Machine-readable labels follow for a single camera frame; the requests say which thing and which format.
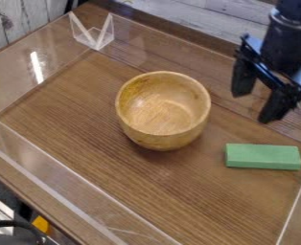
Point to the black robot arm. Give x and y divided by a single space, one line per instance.
294 8

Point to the clear acrylic tray wall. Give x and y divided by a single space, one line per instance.
76 206

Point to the clear acrylic corner bracket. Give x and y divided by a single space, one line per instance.
95 38

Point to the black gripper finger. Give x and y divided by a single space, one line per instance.
284 100
243 78

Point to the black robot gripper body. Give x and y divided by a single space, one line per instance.
276 54

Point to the green rectangular block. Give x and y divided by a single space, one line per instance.
263 156

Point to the brown wooden bowl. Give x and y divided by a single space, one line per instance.
162 109

